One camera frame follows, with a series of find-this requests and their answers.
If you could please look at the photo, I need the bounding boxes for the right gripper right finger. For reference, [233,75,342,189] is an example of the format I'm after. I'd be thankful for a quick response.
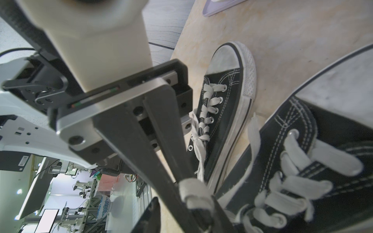
[211,196,237,233]

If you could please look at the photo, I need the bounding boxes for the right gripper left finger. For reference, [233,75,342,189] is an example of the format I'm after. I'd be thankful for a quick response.
[131,197,161,233]

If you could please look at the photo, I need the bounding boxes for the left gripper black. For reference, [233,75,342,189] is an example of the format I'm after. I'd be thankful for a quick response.
[48,59,210,233]

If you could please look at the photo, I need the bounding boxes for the black canvas sneaker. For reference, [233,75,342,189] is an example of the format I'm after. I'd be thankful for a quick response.
[213,45,373,233]
[186,41,257,193]

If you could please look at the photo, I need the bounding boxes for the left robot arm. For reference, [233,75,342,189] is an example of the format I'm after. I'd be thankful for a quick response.
[1,53,213,233]

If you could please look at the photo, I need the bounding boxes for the lavender tray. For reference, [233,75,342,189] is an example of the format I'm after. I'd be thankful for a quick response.
[202,0,246,17]

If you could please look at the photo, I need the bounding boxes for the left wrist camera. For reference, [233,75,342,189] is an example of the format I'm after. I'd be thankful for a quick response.
[18,1,153,92]

